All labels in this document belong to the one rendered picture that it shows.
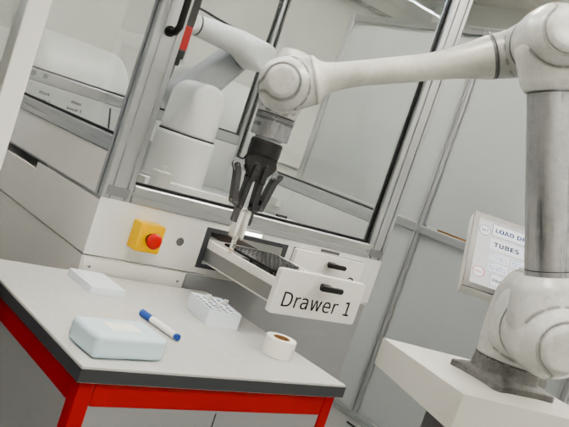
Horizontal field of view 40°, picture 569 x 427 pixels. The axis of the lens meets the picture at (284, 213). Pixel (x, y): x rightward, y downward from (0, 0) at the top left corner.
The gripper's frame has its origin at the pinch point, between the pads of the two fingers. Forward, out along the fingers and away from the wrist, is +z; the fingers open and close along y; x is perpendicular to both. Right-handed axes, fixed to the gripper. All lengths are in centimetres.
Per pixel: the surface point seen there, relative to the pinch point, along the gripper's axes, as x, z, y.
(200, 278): -28.2, 20.7, -8.4
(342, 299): 1.6, 11.5, -33.6
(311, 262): -33, 10, -43
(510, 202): -98, -29, -177
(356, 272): -36, 10, -63
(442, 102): -155, -66, -167
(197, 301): -1.9, 20.4, 3.0
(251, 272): -7.6, 12.0, -11.2
